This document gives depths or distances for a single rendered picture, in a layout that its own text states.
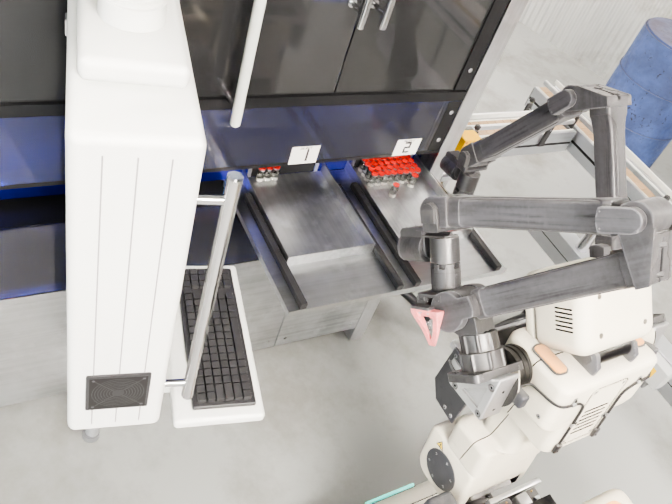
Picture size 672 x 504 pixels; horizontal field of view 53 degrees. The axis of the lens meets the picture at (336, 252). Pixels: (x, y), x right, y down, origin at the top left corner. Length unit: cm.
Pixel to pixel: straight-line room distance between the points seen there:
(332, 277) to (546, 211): 74
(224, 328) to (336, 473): 98
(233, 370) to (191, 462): 85
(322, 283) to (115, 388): 61
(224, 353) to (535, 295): 74
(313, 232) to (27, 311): 80
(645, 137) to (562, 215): 348
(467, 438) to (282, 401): 109
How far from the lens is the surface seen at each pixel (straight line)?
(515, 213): 118
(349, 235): 187
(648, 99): 449
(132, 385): 135
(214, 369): 156
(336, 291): 171
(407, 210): 203
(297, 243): 179
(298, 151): 183
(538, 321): 133
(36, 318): 204
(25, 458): 238
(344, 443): 252
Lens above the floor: 212
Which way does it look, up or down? 43 degrees down
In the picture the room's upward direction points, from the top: 22 degrees clockwise
